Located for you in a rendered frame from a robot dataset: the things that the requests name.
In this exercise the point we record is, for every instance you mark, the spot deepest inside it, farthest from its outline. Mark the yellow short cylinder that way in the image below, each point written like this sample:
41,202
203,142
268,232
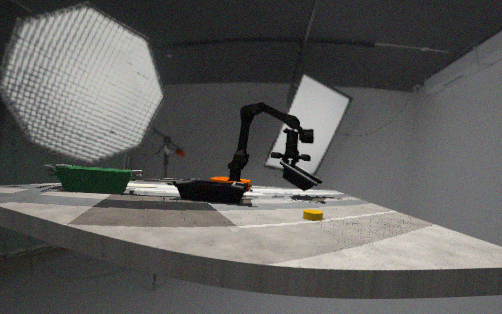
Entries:
312,215

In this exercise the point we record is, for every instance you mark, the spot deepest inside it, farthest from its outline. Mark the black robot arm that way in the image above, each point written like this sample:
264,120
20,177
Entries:
247,113

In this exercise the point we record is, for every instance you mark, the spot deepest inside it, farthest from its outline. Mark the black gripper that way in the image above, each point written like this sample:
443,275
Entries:
291,149

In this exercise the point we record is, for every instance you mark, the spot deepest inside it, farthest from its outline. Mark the green plastic tray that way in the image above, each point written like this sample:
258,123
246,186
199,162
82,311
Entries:
92,183

